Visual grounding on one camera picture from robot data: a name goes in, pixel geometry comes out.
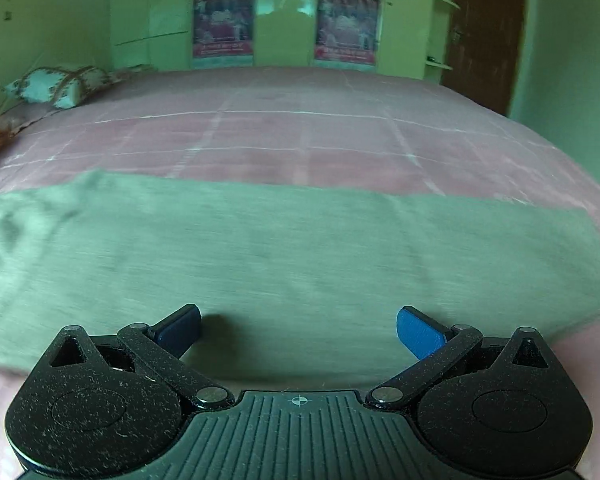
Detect brown wooden door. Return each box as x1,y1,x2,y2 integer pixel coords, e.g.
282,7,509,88
439,0,532,117

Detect wall poster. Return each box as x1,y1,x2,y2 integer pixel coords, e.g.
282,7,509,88
313,0,383,71
191,0,256,67

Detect grey pants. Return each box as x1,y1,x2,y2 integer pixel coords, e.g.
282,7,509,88
0,170,600,376

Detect cream corner shelf unit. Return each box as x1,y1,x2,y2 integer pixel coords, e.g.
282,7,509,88
424,0,462,72

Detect cream wardrobe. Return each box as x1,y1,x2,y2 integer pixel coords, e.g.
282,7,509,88
109,0,456,81

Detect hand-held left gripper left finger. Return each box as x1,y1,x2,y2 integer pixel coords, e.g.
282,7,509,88
47,304,236,409

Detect pink pillow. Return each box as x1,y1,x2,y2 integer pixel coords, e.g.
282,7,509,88
0,101,67,135

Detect bed with pink checked sheet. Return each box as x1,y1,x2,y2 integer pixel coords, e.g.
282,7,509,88
0,66,600,480

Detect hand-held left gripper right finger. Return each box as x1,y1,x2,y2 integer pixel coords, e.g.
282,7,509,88
367,305,556,409

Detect white patterned pillow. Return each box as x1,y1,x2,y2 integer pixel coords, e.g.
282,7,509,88
2,64,115,110

